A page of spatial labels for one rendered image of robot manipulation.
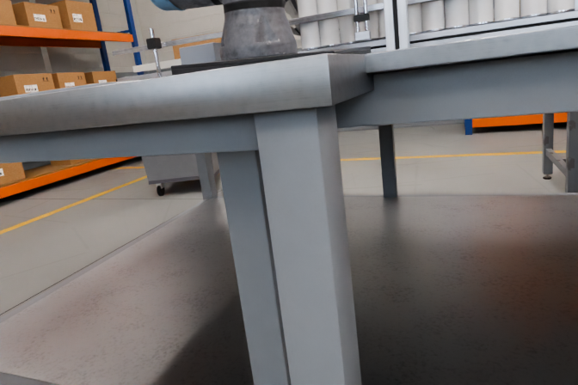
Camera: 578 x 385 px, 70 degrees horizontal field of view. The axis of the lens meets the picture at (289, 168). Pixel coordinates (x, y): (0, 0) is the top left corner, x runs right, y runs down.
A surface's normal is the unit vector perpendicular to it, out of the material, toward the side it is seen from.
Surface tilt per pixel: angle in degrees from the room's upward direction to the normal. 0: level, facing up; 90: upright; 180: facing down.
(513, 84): 90
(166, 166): 93
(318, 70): 90
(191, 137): 90
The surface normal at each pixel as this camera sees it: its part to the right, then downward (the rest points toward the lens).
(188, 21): -0.37, 0.24
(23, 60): 0.92, -0.03
